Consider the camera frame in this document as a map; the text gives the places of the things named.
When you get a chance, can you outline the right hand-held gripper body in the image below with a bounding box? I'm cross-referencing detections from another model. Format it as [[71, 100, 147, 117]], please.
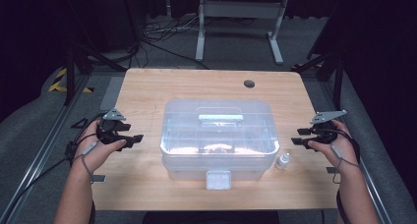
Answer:
[[306, 109, 348, 149]]

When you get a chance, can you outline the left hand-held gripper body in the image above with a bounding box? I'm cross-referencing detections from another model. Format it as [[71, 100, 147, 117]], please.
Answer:
[[96, 108, 132, 145]]

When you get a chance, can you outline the small white dropper bottle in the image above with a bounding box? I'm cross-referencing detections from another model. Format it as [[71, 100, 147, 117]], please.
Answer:
[[274, 152, 291, 171]]

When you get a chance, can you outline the clear plastic storage box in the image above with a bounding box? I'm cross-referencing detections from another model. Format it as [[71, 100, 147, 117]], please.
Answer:
[[159, 98, 280, 191]]

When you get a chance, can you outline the person's left hand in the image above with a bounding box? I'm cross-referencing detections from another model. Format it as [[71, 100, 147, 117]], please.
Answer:
[[72, 120, 127, 176]]

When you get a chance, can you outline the person's right hand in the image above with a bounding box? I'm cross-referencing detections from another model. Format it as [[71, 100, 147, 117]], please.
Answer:
[[308, 120, 359, 174]]

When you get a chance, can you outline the black metal stand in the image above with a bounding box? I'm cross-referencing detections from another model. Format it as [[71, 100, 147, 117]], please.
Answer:
[[293, 50, 345, 112]]

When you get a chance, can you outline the black tripod stand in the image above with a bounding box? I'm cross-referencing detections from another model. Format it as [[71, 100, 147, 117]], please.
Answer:
[[63, 43, 129, 106]]

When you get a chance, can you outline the yellow black floor tape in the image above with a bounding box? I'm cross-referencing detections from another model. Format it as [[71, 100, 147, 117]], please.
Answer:
[[48, 68, 94, 94]]

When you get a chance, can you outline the grey right wrist strap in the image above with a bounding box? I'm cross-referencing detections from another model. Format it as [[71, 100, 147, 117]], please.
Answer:
[[329, 144, 362, 185]]

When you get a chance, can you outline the grey wrist strap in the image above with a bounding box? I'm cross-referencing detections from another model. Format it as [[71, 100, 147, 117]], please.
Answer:
[[80, 140, 99, 185], [329, 144, 362, 185]]

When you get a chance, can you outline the grey left wrist strap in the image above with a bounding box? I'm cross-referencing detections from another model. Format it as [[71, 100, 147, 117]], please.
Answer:
[[80, 140, 99, 185]]

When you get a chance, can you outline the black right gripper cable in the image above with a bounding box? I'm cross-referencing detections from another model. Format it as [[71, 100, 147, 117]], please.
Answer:
[[334, 132, 362, 224]]

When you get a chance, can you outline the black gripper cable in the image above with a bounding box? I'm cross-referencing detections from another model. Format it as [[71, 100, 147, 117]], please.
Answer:
[[334, 132, 362, 224], [64, 112, 109, 168]]

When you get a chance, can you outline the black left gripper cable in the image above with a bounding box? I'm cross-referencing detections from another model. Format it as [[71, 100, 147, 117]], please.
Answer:
[[64, 112, 109, 168]]

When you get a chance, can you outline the metal floor rail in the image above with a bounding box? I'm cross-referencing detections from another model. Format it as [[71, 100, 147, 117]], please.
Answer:
[[319, 80, 394, 224], [0, 73, 92, 224]]

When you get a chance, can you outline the thin black floor cable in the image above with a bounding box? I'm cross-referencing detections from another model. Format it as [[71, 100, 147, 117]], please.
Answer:
[[0, 156, 72, 218]]

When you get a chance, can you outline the tangle of floor cables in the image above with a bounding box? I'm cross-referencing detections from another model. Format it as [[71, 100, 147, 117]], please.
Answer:
[[142, 14, 201, 43]]

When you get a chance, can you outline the grey metal table frame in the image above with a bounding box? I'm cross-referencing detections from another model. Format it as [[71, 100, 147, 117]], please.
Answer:
[[195, 0, 289, 66]]

